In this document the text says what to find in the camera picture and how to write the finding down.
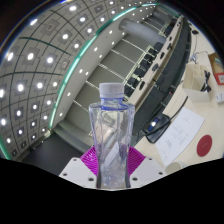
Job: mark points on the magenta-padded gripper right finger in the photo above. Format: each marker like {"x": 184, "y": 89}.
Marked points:
{"x": 148, "y": 170}

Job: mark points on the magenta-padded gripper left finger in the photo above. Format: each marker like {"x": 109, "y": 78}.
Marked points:
{"x": 75, "y": 170}

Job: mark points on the clear plastic water bottle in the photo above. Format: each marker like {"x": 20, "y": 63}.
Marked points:
{"x": 111, "y": 133}

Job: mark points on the black desk phone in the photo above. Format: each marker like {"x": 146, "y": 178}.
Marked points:
{"x": 156, "y": 126}

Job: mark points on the white printed paper sheet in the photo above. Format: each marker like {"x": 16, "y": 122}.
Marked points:
{"x": 181, "y": 133}

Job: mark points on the flat round red coaster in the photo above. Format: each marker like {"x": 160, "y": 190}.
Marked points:
{"x": 204, "y": 145}

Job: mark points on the black marker pen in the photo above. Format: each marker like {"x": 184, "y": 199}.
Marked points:
{"x": 207, "y": 81}

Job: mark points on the row of black office chairs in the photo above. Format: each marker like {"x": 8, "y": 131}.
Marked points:
{"x": 146, "y": 63}

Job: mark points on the round ceiling lights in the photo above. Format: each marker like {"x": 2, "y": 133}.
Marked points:
{"x": 50, "y": 60}

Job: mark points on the long curved conference desk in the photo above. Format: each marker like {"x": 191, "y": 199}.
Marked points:
{"x": 163, "y": 56}

